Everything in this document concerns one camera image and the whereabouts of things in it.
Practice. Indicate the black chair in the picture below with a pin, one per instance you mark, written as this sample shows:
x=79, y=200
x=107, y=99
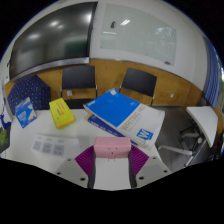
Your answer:
x=138, y=84
x=78, y=82

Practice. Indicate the large black wall screen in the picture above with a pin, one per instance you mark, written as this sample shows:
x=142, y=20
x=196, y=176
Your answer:
x=50, y=36

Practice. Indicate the blue curtain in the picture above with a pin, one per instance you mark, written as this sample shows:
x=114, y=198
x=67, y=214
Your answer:
x=213, y=76

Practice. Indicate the pink block charger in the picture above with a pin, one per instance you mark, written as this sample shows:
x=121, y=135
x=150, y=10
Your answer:
x=112, y=146

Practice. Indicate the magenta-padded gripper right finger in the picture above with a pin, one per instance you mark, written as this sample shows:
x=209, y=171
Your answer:
x=140, y=162

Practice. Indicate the dark blue paper pack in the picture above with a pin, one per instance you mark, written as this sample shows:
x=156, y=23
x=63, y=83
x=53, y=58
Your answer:
x=101, y=125

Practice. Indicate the blue dotted seat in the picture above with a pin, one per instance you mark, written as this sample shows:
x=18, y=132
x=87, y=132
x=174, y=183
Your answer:
x=29, y=93

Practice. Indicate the white side table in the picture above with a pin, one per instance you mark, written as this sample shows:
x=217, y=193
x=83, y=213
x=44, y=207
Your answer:
x=203, y=122

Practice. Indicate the yellow and orange box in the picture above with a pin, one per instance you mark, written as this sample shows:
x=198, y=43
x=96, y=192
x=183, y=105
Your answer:
x=62, y=113

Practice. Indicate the glass whiteboard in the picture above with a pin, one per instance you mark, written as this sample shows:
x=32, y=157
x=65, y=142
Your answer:
x=138, y=33

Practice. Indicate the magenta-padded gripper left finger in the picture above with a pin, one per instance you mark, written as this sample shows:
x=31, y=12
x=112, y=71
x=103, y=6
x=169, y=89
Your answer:
x=83, y=162

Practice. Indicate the blue tissue box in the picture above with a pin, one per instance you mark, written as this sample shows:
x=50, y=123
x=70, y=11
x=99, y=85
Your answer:
x=25, y=112

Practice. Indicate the blue and white paper pack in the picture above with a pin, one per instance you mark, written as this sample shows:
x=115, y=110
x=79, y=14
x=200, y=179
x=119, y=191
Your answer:
x=125, y=116

